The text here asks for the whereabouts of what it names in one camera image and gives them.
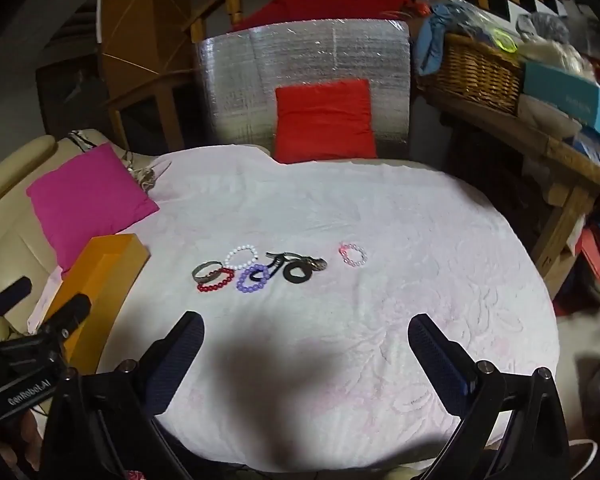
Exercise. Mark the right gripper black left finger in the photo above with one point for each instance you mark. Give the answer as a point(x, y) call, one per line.
point(167, 361)

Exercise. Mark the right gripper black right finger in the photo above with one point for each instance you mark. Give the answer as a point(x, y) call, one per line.
point(444, 362)

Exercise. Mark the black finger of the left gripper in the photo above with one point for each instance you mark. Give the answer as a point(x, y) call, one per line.
point(14, 293)
point(68, 318)

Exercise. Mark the silver metal wristwatch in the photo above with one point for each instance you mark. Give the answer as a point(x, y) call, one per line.
point(304, 262)

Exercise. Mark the cream leather headboard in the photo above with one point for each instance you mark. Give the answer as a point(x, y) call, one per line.
point(24, 250)

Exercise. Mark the orange cardboard box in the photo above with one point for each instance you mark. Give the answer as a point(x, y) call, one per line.
point(105, 272)

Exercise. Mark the magenta cushion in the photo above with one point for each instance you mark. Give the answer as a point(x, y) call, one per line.
point(91, 195)

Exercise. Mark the beige crumpled cloth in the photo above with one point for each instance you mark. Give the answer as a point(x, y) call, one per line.
point(145, 176)

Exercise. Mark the wooden side table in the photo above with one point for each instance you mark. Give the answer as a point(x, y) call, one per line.
point(574, 179)

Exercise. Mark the wooden cabinet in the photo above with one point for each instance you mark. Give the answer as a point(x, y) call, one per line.
point(134, 86)

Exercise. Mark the red cushion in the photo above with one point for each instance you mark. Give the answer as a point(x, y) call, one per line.
point(327, 121)

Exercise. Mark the silver foil insulation panel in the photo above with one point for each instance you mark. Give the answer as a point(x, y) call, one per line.
point(240, 72)

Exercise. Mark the teal cardboard box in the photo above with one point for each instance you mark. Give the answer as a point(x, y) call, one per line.
point(574, 95)

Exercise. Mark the wicker basket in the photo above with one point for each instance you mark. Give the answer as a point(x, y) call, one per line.
point(475, 72)

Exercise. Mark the blue cloth in basket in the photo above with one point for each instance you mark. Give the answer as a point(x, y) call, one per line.
point(429, 45)

